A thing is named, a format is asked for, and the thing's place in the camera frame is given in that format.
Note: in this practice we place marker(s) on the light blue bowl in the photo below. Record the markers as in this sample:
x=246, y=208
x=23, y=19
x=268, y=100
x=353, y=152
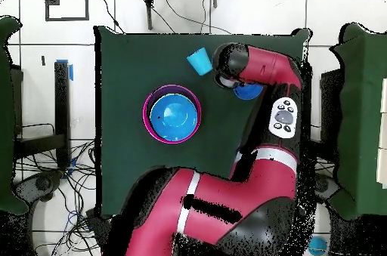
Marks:
x=173, y=117

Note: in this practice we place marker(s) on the pink bowl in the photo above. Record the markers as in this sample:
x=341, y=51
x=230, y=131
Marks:
x=144, y=117

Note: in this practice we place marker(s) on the small dark blue bowl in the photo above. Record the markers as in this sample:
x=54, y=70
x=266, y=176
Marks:
x=249, y=91

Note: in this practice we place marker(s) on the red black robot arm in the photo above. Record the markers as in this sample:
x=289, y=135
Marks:
x=242, y=192

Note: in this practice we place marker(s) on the light blue cup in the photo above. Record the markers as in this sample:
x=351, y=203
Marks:
x=199, y=62
x=317, y=246

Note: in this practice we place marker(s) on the dark green table cloth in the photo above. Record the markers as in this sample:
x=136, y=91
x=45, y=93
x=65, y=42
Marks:
x=136, y=71

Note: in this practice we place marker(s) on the black tripod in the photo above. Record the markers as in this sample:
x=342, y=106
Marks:
x=149, y=2

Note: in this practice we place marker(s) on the black grey floor device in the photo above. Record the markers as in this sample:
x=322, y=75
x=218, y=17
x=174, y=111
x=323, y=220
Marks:
x=328, y=186
x=42, y=183

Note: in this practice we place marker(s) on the green cloth side table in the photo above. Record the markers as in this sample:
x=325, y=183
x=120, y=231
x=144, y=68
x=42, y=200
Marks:
x=6, y=117
x=362, y=117

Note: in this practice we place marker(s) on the black metal frame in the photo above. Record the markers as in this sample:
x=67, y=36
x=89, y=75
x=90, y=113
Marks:
x=62, y=117

